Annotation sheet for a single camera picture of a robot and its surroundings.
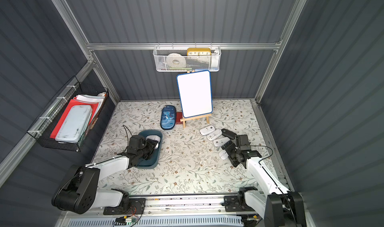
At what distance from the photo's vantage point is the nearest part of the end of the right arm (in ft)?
2.00

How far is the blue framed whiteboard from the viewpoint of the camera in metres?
0.90

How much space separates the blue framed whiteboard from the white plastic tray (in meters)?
0.50
